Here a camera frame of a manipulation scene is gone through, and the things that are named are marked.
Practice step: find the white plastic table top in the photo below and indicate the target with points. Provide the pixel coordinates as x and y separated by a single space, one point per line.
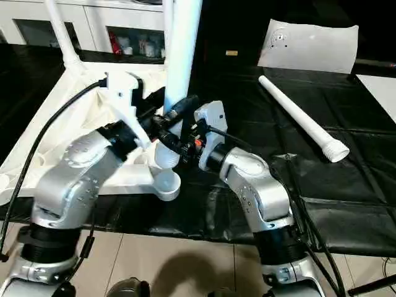
62 108

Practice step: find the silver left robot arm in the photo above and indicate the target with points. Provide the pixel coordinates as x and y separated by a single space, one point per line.
71 179

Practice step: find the red bottle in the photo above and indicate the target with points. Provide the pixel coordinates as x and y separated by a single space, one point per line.
116 43

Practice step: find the small tan label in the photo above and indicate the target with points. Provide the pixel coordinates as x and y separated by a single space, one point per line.
231 53

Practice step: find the white cabinet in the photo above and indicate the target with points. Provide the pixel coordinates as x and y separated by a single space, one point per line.
92 18

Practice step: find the black mat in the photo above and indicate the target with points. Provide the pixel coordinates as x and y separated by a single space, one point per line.
325 185

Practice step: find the white flat board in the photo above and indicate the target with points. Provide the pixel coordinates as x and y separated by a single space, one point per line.
380 96

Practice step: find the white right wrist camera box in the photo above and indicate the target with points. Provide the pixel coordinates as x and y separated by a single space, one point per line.
213 117

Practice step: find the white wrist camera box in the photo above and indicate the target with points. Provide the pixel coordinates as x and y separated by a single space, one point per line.
123 92
213 117

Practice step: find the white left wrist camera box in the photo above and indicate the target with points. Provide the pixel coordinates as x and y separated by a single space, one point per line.
123 92

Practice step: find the black metal table frame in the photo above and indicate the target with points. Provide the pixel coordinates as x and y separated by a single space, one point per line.
371 286

